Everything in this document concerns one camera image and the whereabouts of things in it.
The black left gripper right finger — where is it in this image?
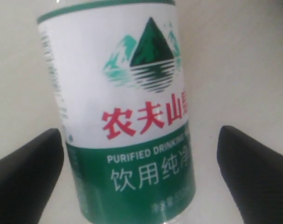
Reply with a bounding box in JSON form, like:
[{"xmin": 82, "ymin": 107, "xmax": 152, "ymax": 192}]
[{"xmin": 217, "ymin": 126, "xmax": 283, "ymax": 224}]

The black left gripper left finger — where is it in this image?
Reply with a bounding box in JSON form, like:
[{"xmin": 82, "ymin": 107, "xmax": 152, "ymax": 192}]
[{"xmin": 0, "ymin": 128, "xmax": 64, "ymax": 224}]

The green label water bottle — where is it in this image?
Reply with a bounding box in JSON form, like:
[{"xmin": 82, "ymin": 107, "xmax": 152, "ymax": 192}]
[{"xmin": 36, "ymin": 0, "xmax": 196, "ymax": 224}]

